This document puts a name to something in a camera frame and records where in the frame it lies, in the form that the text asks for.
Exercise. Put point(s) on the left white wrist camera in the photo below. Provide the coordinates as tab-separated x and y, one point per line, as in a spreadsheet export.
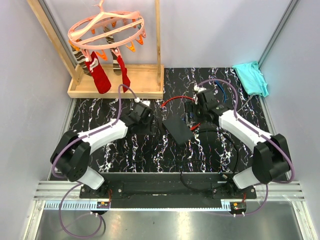
142	105

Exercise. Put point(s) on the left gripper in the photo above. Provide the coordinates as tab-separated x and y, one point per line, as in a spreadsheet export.
149	129

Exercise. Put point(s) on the striped brown sock left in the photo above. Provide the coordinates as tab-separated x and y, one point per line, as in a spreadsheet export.
81	60

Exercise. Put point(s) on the striped brown sock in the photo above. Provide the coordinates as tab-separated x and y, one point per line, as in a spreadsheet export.
116	66
81	60

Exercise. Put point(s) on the striped brown sock right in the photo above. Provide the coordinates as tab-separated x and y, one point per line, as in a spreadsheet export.
116	66

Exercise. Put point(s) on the teal folded cloth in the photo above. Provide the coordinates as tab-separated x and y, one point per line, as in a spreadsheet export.
252	79

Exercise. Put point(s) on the black network switch box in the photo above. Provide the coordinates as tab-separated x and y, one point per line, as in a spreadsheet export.
178	130

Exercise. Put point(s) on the red sock left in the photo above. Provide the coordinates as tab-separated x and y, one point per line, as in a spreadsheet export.
100	78

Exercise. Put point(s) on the pink round clip hanger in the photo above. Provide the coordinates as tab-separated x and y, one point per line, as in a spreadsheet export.
108	30

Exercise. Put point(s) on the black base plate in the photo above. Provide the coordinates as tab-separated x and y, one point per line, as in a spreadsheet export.
164	191

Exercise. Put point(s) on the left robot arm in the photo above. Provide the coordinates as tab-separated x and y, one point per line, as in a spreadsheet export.
72	154

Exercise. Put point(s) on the red sock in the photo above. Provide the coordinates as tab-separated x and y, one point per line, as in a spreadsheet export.
125	79
100	78

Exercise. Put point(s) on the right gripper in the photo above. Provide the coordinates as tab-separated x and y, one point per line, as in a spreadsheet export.
191	107

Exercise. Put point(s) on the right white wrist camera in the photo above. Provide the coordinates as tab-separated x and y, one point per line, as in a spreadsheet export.
197	90

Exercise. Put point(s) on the black marbled mat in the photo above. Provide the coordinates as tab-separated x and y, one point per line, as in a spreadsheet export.
211	149

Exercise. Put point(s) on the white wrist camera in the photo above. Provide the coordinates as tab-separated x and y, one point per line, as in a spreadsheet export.
197	90
142	105

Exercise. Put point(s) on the wooden rack frame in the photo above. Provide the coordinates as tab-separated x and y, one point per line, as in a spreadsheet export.
146	80

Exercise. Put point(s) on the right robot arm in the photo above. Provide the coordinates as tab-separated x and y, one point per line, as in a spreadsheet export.
271	156

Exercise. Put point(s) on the red sock right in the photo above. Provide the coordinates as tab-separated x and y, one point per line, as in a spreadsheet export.
125	79

